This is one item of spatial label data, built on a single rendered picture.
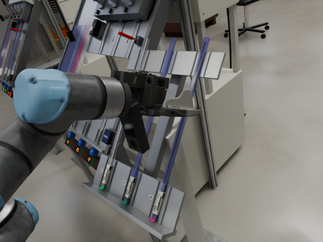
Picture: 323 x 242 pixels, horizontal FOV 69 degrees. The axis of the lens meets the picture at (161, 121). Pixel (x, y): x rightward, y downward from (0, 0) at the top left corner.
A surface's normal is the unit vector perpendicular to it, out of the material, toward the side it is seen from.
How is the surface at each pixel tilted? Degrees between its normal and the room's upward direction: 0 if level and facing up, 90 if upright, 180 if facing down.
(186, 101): 73
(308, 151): 0
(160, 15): 90
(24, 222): 82
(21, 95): 58
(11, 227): 85
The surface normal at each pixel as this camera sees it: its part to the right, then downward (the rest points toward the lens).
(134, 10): -0.65, -0.20
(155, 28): 0.68, 0.28
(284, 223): -0.23, -0.80
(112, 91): 0.73, -0.29
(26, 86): -0.64, 0.05
